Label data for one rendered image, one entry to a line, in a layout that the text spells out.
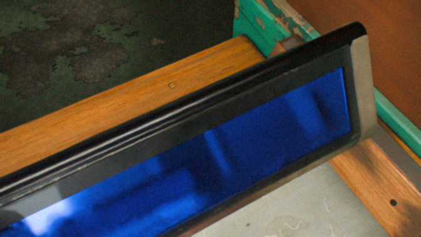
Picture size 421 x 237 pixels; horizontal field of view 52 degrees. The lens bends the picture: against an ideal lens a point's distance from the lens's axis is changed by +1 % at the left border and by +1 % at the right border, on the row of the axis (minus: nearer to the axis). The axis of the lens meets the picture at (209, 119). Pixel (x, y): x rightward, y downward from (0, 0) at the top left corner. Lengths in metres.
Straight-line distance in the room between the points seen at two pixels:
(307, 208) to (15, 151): 0.41
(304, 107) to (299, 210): 0.36
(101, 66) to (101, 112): 1.13
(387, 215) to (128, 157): 0.39
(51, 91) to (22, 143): 1.09
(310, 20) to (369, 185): 0.23
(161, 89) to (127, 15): 1.32
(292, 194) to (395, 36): 0.25
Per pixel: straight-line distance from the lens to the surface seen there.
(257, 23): 0.72
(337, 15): 0.58
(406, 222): 0.55
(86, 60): 1.83
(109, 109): 0.67
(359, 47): 0.27
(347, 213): 0.62
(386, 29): 0.53
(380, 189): 0.55
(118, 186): 0.22
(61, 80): 1.78
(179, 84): 0.68
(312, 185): 0.63
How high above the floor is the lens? 1.29
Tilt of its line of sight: 55 degrees down
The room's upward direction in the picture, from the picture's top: 1 degrees clockwise
